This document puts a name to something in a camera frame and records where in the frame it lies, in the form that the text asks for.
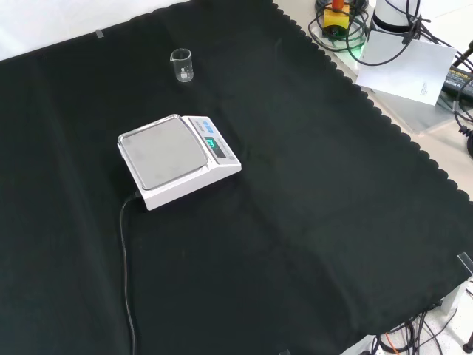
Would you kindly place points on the yellow stop button box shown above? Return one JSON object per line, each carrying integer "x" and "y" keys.
{"x": 335, "y": 20}

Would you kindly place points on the white paper sheet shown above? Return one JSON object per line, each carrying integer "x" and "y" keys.
{"x": 406, "y": 68}

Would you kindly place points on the black power adapter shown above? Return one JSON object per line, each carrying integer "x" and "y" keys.
{"x": 459, "y": 82}

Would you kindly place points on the clear glass beaker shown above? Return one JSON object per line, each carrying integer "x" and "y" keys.
{"x": 182, "y": 66}

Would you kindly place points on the clear tape strip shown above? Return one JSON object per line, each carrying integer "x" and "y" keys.
{"x": 99, "y": 34}
{"x": 465, "y": 263}

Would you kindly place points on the black bench cloth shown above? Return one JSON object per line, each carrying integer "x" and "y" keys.
{"x": 258, "y": 222}

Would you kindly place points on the white electronic balance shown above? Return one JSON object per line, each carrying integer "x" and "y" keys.
{"x": 173, "y": 155}

